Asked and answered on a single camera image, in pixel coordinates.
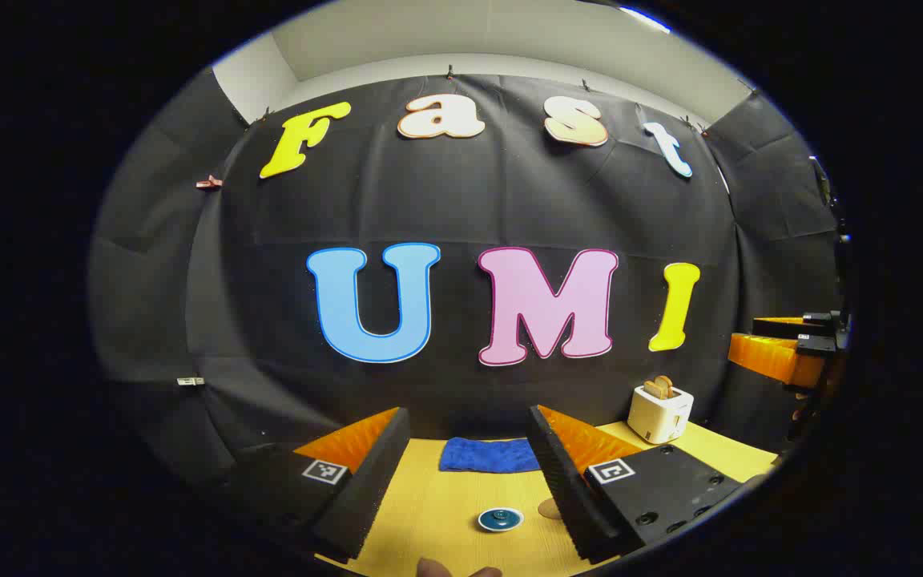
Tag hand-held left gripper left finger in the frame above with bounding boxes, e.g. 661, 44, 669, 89
225, 407, 413, 562

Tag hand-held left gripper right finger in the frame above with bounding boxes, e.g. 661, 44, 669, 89
527, 405, 751, 564

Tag white teacup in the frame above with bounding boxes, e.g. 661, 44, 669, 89
478, 506, 525, 534

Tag blue towel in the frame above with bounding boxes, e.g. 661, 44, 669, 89
439, 437, 542, 474

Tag white toaster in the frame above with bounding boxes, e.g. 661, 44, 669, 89
627, 383, 695, 445

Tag black backdrop cloth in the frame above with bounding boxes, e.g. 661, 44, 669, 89
89, 68, 851, 490

